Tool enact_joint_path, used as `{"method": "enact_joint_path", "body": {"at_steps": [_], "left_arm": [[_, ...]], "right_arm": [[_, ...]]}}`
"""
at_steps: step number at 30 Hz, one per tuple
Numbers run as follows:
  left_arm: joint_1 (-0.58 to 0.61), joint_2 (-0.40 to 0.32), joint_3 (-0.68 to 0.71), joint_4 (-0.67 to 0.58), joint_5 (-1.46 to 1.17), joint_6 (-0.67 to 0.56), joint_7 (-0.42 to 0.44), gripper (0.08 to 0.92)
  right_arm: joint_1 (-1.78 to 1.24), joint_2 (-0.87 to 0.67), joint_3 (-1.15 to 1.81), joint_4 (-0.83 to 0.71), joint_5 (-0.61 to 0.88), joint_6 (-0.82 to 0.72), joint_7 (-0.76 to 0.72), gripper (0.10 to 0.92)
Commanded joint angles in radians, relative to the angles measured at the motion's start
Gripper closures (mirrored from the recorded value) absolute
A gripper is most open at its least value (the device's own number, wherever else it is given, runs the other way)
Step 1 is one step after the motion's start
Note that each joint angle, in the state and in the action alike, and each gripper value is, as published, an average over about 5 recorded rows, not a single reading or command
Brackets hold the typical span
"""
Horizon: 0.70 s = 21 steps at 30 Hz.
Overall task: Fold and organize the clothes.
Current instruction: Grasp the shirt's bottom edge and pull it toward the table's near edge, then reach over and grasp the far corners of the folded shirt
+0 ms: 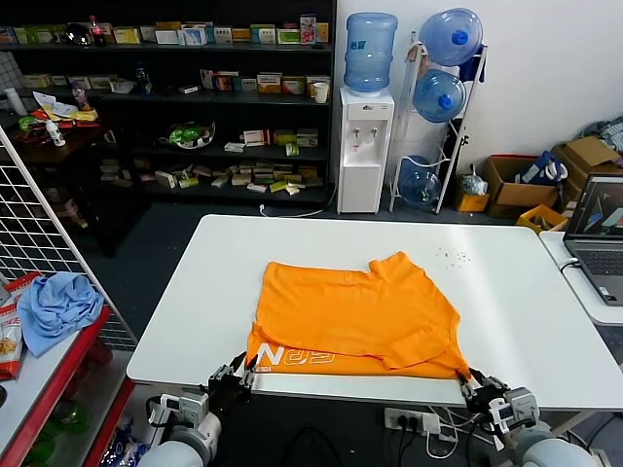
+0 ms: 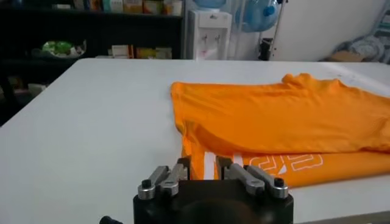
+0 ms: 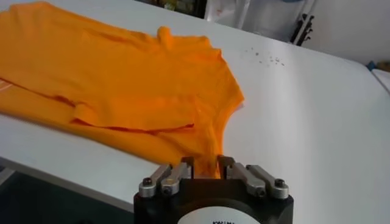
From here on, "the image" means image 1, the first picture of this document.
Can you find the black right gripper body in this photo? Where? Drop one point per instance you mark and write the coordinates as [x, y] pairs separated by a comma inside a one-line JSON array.
[[484, 396]]

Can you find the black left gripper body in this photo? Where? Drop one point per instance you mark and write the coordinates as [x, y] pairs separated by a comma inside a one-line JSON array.
[[226, 391]]

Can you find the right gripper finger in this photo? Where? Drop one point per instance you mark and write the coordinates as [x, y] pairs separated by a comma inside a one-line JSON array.
[[482, 380], [466, 386]]

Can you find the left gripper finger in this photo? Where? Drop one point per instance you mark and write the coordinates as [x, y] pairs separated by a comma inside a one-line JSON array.
[[248, 377], [229, 372]]

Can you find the orange t-shirt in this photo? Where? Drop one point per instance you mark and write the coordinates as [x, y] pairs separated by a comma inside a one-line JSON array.
[[350, 311]]

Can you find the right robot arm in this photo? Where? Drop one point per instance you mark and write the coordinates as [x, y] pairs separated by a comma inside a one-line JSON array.
[[550, 452]]

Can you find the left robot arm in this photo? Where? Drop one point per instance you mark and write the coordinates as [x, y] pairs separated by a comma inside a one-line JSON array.
[[180, 452]]

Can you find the grey blue clothes pile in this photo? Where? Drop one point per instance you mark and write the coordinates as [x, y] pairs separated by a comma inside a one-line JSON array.
[[608, 133]]

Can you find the white power strip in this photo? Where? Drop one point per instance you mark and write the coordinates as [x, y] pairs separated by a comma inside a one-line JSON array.
[[411, 420]]

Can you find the blue white package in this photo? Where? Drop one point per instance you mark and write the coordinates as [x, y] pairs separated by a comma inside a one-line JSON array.
[[121, 447]]

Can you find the green plastic bottle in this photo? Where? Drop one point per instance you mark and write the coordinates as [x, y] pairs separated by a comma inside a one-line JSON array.
[[70, 418]]

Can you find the grey laptop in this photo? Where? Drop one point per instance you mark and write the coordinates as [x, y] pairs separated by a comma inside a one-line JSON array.
[[596, 262]]

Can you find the yellow plastic crate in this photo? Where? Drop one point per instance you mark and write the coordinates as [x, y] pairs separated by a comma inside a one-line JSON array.
[[542, 219]]

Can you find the small yellow box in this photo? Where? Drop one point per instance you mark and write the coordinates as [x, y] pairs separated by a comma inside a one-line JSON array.
[[474, 202]]

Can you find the light blue cloth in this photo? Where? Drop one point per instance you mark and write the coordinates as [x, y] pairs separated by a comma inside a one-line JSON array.
[[58, 311]]

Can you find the red and white shelf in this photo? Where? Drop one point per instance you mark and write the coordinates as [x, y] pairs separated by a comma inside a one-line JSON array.
[[39, 379]]

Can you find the white metal jug rack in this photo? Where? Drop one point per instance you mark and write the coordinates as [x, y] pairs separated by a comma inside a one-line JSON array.
[[443, 194]]

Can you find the open cardboard box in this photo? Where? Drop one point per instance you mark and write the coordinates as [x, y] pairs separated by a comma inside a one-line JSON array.
[[525, 192]]

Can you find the clear plastic bag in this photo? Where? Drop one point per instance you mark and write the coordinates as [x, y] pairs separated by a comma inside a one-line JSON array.
[[474, 182]]

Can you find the blue plastic water jug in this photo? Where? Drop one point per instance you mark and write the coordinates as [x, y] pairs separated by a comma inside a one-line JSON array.
[[419, 182], [370, 53], [450, 36], [438, 97]]

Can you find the blue shopping bag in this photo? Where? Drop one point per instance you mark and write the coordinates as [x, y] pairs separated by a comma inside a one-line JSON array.
[[540, 170]]

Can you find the orange snack bag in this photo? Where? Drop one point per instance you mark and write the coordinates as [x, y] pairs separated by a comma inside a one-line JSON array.
[[10, 345]]

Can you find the red white snack pack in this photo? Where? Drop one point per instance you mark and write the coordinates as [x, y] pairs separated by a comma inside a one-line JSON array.
[[22, 284]]

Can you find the red white flat box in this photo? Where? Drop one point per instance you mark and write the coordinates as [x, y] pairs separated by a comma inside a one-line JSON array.
[[256, 137]]

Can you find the white water dispenser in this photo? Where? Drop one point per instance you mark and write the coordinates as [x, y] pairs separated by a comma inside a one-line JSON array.
[[360, 165]]

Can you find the bowl of green fruit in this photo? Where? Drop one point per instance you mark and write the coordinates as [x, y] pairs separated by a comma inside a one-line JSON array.
[[187, 136]]

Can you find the black shelf unit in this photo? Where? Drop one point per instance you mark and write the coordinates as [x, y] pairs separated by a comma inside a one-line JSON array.
[[219, 121]]

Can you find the closed cardboard box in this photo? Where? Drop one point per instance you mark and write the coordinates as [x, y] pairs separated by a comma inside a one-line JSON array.
[[589, 153]]

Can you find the dark wooden table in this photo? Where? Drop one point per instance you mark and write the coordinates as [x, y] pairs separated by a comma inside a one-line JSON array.
[[73, 146]]

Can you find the orange white medicine box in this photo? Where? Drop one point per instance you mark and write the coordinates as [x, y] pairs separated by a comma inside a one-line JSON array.
[[270, 83]]

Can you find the white paper cup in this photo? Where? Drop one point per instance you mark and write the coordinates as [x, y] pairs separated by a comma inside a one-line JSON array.
[[321, 93]]

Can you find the white plastic bottle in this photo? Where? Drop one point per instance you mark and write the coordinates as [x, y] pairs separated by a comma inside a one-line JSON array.
[[56, 135]]

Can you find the yellow snack bag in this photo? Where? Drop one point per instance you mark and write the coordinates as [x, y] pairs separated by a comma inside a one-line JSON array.
[[83, 115]]

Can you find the dark blue bottle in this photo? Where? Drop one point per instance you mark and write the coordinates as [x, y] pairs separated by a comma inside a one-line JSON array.
[[142, 80]]

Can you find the white mesh basket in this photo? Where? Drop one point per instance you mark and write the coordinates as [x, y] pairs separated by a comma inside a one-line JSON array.
[[121, 86]]

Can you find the purple bottle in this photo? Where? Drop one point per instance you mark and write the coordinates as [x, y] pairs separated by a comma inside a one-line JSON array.
[[81, 97]]

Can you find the blue white medicine box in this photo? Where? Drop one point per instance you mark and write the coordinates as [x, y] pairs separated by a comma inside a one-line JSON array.
[[192, 35]]

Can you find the white cylinder container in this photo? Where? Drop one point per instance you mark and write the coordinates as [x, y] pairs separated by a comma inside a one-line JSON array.
[[13, 101]]

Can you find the pink white carton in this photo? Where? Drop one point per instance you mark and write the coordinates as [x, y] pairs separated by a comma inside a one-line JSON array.
[[308, 29]]

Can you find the yellow green medicine box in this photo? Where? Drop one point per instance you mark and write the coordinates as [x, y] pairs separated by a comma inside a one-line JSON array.
[[126, 35]]

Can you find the cola bottle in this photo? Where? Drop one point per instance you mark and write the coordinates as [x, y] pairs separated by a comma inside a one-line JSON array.
[[98, 33]]

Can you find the black shiny helmet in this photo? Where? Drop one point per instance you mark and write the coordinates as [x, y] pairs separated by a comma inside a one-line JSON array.
[[78, 34]]

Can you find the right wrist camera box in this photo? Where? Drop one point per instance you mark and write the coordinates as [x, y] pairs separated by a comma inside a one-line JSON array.
[[521, 406]]

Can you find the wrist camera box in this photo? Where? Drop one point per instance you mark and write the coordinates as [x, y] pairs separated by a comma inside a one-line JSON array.
[[187, 406], [521, 406]]

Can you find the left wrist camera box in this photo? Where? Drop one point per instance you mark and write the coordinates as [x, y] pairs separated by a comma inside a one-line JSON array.
[[187, 406]]

